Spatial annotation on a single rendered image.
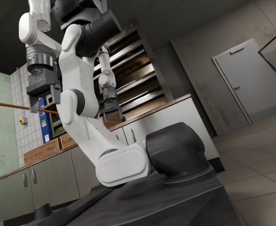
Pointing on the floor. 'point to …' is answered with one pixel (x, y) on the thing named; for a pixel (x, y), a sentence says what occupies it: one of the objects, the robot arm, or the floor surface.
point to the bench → (87, 165)
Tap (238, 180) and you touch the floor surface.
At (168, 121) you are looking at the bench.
